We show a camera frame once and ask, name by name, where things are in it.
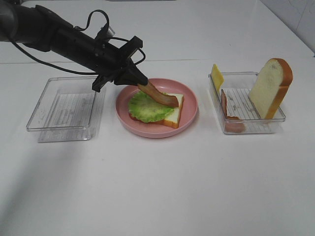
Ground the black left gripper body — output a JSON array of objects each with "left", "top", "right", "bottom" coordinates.
[{"left": 92, "top": 36, "right": 143, "bottom": 91}]

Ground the green lettuce leaf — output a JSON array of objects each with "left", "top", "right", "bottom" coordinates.
[{"left": 128, "top": 91, "right": 175, "bottom": 123}]

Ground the bacon strip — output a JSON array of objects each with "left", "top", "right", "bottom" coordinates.
[
  {"left": 221, "top": 89, "right": 245, "bottom": 133},
  {"left": 137, "top": 82, "right": 179, "bottom": 107}
]

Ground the bread slice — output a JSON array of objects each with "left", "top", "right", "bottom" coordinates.
[
  {"left": 249, "top": 58, "right": 293, "bottom": 119},
  {"left": 129, "top": 93, "right": 184, "bottom": 128}
]

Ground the clear plastic left tray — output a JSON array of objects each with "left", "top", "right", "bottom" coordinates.
[{"left": 26, "top": 77, "right": 106, "bottom": 143}]

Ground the clear plastic right tray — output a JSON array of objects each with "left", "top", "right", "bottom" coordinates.
[{"left": 208, "top": 72, "right": 285, "bottom": 134}]

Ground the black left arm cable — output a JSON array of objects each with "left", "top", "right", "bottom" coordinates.
[{"left": 9, "top": 9, "right": 147, "bottom": 75}]

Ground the pink round plate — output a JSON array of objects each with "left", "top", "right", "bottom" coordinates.
[{"left": 116, "top": 78, "right": 198, "bottom": 138}]

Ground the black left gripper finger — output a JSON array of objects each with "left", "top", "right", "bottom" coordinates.
[{"left": 114, "top": 65, "right": 148, "bottom": 86}]

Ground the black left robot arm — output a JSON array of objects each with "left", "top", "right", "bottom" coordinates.
[{"left": 0, "top": 0, "right": 148, "bottom": 92}]

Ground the yellow cheese slice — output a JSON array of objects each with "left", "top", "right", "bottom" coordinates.
[{"left": 211, "top": 64, "right": 224, "bottom": 92}]

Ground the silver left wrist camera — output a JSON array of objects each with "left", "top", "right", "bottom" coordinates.
[{"left": 96, "top": 27, "right": 115, "bottom": 40}]

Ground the clear plastic tray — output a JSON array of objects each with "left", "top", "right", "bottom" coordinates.
[
  {"left": 26, "top": 77, "right": 106, "bottom": 143},
  {"left": 208, "top": 72, "right": 285, "bottom": 134}
]

